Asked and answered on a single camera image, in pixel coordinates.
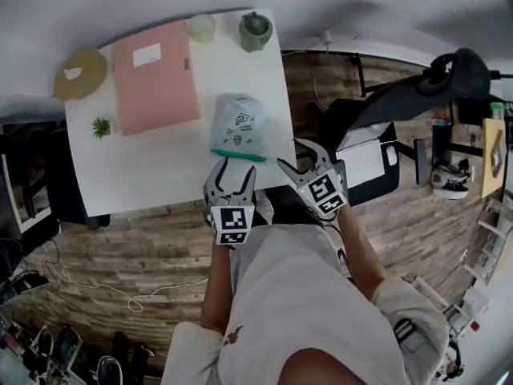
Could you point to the small white paper scrap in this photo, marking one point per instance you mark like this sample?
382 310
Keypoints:
73 74

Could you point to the black office chair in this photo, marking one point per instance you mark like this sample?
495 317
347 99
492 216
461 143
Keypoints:
461 72

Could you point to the person's black trousers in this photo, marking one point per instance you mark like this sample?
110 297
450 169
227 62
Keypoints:
288 207

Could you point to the white computer mouse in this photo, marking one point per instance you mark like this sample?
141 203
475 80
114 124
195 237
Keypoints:
392 155

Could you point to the small potted green plant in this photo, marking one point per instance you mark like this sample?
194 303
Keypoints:
101 128

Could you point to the person's white t-shirt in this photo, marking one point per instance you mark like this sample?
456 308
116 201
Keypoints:
288 295

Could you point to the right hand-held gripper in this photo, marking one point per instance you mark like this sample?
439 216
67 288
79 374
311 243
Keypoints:
322 193

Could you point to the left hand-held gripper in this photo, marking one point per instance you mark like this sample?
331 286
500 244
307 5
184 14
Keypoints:
232 221

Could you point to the translucent plastic cup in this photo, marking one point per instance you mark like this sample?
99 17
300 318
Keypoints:
201 28

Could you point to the person's right forearm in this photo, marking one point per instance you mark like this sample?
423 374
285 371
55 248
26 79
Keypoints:
360 251

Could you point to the person's face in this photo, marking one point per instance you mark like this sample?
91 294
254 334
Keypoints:
344 369

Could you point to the person's left forearm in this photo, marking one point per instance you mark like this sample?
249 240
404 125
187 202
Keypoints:
216 287

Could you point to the green lidded bottle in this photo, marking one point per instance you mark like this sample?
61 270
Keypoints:
255 30

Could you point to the white printed pouch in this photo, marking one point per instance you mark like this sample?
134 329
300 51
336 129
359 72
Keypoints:
238 126

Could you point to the white wall plug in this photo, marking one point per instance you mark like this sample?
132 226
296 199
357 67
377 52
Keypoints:
326 37

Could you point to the white shelf rack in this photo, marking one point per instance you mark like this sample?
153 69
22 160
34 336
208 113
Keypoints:
489 255

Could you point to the round tan box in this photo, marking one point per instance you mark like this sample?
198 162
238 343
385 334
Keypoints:
86 78

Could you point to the silver laptop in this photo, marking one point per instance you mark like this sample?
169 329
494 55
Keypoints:
362 155

